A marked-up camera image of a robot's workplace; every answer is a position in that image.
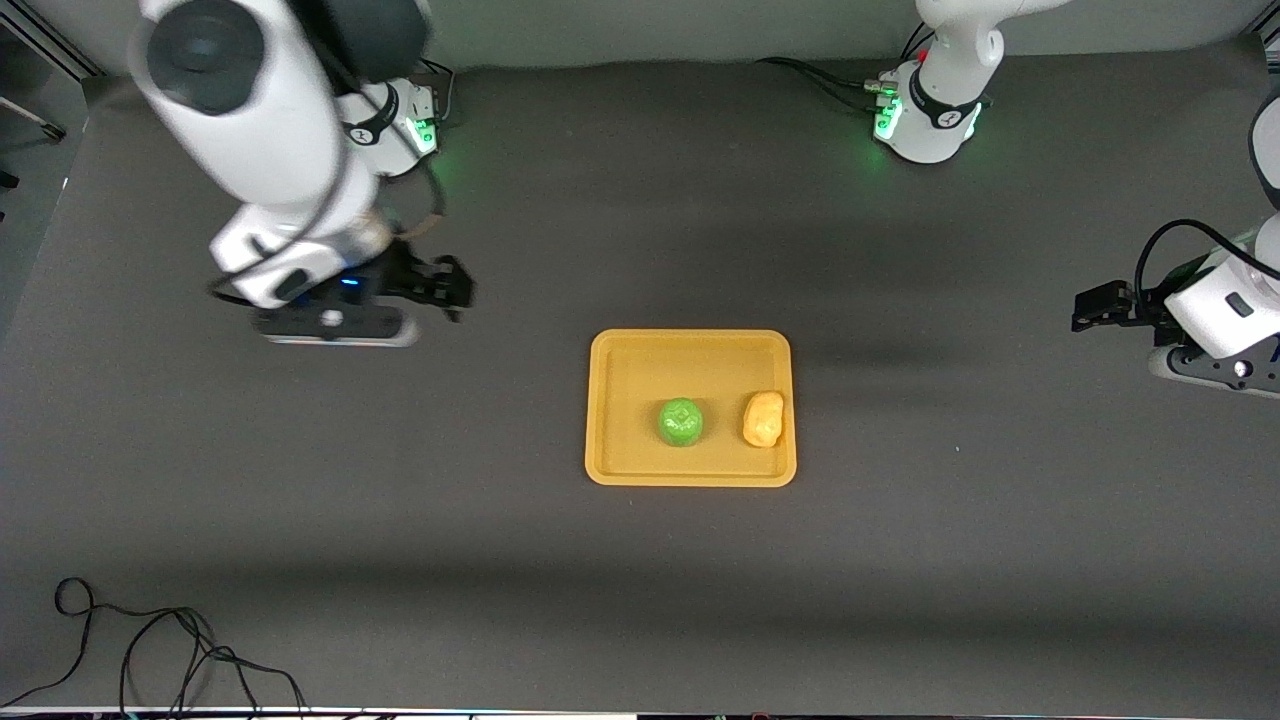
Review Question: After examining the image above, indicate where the green toy apple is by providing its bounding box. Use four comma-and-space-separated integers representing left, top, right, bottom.
657, 397, 705, 448

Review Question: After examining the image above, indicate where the yellow toy potato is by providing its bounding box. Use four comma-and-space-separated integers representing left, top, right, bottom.
741, 390, 787, 449

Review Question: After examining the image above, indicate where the yellow plastic tray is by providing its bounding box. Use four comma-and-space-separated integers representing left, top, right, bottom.
585, 329, 798, 489

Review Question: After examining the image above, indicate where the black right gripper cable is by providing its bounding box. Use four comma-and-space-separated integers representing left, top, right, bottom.
205, 160, 447, 303

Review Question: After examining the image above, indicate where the black right arm base cable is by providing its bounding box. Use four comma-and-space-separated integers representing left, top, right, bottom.
415, 58, 457, 129

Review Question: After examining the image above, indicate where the black arm base cable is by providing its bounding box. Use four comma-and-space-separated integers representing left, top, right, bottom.
755, 20, 936, 113
415, 58, 457, 129

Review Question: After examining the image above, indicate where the black left arm base cable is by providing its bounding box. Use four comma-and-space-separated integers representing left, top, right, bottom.
755, 20, 936, 113

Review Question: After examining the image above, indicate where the thin black loose cable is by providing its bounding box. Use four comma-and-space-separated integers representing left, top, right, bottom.
0, 577, 311, 717

